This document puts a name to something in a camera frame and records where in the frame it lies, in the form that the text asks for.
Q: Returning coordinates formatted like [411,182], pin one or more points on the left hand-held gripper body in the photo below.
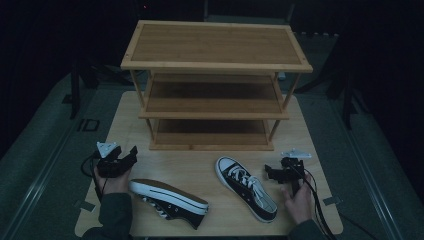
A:
[111,165]

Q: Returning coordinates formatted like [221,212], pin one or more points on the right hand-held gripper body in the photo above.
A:
[293,168]

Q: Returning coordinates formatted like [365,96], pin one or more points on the black canvas sneaker white sole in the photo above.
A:
[173,198]
[248,188]

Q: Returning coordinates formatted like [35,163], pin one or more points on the three-tier wooden shoe rack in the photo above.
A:
[213,45]

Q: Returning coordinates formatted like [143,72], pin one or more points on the person's left hand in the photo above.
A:
[115,185]

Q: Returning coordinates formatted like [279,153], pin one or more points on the person's right hand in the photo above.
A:
[300,203]

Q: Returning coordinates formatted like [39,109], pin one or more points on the grey tape strip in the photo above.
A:
[85,205]
[331,200]

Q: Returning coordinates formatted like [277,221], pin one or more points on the black metal stand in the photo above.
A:
[76,90]
[346,93]

